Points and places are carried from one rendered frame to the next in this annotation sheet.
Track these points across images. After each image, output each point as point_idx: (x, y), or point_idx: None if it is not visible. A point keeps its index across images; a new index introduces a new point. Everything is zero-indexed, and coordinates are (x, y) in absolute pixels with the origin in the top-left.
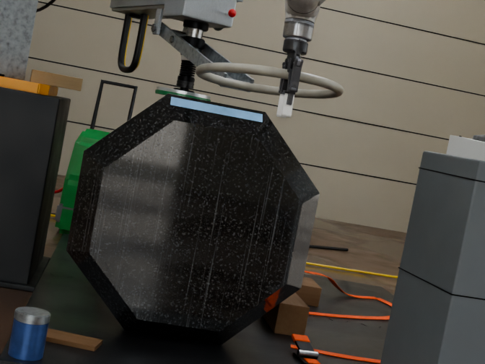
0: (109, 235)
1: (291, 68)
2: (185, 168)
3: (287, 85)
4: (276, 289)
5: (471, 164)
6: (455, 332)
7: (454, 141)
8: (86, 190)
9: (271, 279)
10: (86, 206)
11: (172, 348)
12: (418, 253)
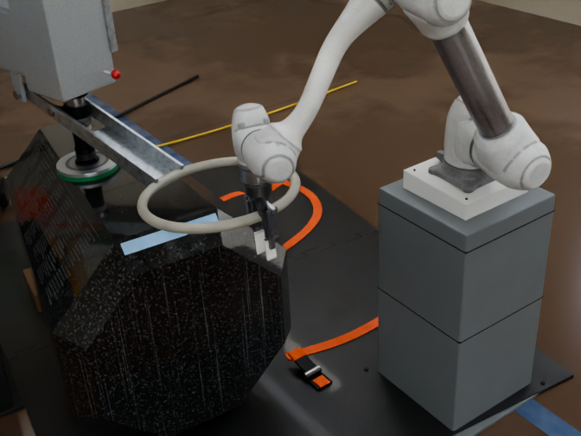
0: (116, 396)
1: (263, 212)
2: (165, 307)
3: (264, 231)
4: (278, 350)
5: (456, 234)
6: (465, 365)
7: (411, 180)
8: (73, 367)
9: (271, 346)
10: (80, 381)
11: None
12: (402, 286)
